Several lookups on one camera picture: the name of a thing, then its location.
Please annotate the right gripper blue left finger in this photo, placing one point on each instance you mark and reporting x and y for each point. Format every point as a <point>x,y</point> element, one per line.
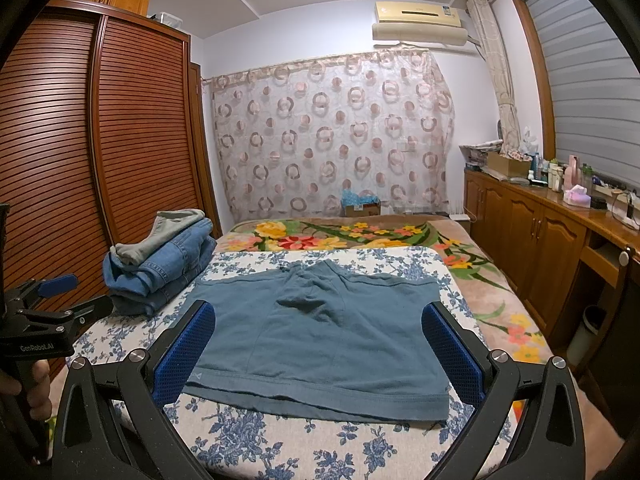
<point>177,350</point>

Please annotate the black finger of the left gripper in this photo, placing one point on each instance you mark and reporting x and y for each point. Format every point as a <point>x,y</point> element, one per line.
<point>88,312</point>

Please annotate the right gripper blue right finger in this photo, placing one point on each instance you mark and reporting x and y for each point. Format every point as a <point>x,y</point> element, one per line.
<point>459,352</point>

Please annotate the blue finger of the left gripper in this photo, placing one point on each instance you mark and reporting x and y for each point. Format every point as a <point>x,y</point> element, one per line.
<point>57,286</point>

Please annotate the blue-grey shorts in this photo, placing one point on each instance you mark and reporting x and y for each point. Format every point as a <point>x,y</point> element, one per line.
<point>319,341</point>

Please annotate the person's left hand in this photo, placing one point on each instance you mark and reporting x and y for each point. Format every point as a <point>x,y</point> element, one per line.
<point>38,395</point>

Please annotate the blue floral white bed sheet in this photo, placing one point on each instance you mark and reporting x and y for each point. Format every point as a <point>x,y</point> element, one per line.
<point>244,444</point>

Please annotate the folded blue denim jeans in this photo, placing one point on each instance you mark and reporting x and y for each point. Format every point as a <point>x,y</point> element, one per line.
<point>146,287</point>

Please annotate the folded grey garment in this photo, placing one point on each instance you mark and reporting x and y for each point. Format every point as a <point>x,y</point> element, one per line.
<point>166,226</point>

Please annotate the wooden sideboard cabinet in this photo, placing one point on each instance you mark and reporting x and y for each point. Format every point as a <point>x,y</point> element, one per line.
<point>564,262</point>

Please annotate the brown louvered wardrobe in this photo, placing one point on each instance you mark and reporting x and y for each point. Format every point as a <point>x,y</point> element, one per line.
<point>101,128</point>

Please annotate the cardboard box with blue bag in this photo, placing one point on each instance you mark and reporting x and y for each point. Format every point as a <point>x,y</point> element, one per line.
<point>356,205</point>

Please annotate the cardboard box on sideboard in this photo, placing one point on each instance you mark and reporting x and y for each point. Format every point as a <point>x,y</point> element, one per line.
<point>508,167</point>

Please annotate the pink tissue pack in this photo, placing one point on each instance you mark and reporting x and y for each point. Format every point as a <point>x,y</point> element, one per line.
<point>577,196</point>

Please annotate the toiletry bottles on sideboard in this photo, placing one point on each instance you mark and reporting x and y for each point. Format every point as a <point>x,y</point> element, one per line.
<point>558,176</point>

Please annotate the beige side drape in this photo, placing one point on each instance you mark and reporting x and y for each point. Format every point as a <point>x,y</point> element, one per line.
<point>491,42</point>

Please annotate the circle-patterned sheer curtain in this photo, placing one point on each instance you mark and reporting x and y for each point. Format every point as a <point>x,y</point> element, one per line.
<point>309,138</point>

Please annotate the grey window blind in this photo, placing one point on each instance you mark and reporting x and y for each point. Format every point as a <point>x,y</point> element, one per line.
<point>594,88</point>

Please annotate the beige wall air conditioner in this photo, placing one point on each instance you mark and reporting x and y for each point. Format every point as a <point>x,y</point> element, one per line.
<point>418,22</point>

